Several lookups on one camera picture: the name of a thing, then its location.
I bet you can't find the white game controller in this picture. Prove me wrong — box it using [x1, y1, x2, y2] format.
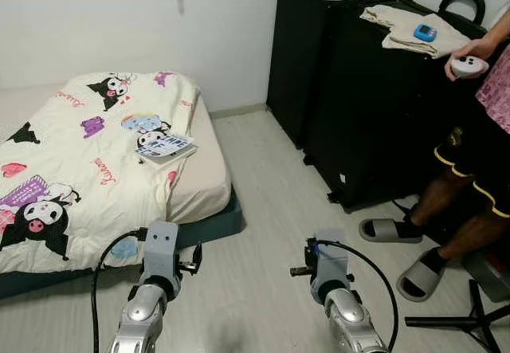
[449, 54, 490, 80]

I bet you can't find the bare person hand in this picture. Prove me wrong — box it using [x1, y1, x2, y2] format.
[444, 37, 500, 82]

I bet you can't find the grey slipper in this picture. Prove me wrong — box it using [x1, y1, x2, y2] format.
[358, 217, 424, 245]
[395, 247, 449, 303]

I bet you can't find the beige sheeted mattress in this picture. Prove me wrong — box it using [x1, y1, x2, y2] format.
[0, 82, 233, 226]

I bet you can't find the blue white patterned packet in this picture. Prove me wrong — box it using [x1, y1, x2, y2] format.
[135, 134, 198, 166]

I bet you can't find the bare person leg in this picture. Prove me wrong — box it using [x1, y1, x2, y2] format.
[437, 204, 510, 265]
[409, 170, 473, 228]

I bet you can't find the black stand base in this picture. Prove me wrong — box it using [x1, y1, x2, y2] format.
[404, 277, 510, 353]

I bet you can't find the grey stool seat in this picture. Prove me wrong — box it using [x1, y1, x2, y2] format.
[461, 249, 510, 304]

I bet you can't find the black bedside furniture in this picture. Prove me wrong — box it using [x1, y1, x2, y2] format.
[266, 0, 377, 151]

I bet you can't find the pink patterned shirt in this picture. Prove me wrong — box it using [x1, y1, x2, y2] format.
[475, 45, 510, 135]

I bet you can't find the beige folded cloth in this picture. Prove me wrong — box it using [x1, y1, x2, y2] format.
[359, 3, 472, 60]

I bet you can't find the blue digital timer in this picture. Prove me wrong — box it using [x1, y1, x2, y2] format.
[413, 24, 438, 44]

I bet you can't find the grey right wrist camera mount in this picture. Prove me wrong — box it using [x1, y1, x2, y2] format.
[311, 227, 352, 303]

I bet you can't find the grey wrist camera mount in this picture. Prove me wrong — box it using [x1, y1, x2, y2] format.
[311, 227, 352, 303]
[143, 221, 181, 280]

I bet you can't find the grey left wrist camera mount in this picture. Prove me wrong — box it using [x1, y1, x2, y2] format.
[143, 221, 181, 280]

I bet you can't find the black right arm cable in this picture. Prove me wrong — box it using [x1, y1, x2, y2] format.
[306, 239, 400, 351]

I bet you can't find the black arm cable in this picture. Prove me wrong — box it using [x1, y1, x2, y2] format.
[89, 226, 151, 353]
[306, 239, 400, 351]

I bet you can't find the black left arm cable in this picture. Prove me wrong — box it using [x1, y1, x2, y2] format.
[89, 226, 151, 353]

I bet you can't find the black curved handle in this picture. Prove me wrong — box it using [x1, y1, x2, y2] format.
[437, 0, 487, 25]

